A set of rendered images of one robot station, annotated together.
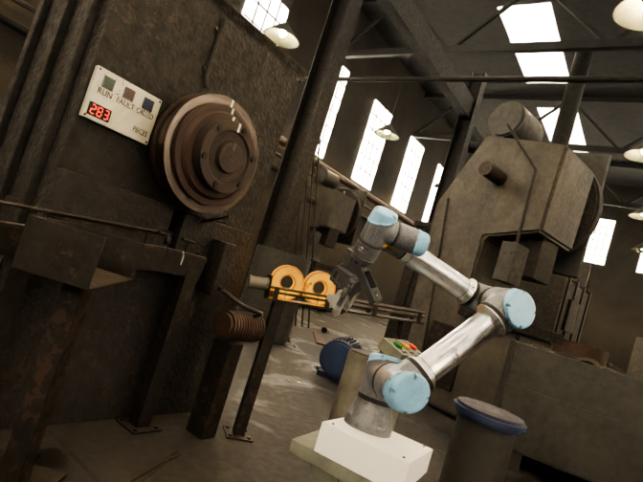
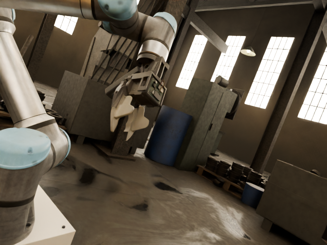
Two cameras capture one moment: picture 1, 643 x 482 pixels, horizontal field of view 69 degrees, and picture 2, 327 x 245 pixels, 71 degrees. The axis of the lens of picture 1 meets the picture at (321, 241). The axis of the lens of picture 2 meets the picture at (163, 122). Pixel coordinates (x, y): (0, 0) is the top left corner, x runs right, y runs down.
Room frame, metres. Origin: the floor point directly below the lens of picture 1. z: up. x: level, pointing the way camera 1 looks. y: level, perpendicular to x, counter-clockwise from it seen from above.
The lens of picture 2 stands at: (1.97, 0.05, 0.77)
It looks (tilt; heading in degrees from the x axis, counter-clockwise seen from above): 2 degrees down; 189
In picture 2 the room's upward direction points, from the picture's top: 21 degrees clockwise
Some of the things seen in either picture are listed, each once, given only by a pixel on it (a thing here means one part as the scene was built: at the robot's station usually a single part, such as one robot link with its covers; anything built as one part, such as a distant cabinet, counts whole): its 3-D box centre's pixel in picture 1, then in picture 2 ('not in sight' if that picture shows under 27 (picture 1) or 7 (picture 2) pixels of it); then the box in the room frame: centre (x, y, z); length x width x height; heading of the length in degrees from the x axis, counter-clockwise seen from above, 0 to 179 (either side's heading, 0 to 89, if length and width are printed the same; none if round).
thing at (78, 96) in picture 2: not in sight; (104, 112); (-1.36, -1.37, 0.43); 1.23 x 0.93 x 0.87; 142
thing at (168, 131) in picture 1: (210, 154); not in sight; (1.87, 0.53, 1.11); 0.47 x 0.06 x 0.47; 144
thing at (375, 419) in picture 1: (371, 411); (3, 207); (1.50, -0.31, 0.43); 0.15 x 0.15 x 0.10
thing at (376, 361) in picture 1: (383, 376); (18, 160); (1.50, -0.31, 0.54); 0.13 x 0.12 x 0.14; 14
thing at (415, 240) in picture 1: (406, 239); (125, 20); (1.39, -0.24, 0.96); 0.11 x 0.11 x 0.08; 14
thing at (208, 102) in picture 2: not in sight; (198, 126); (-2.08, 0.02, 0.75); 0.70 x 0.48 x 1.50; 144
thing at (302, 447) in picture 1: (358, 458); not in sight; (1.49, -0.31, 0.28); 0.32 x 0.32 x 0.04; 61
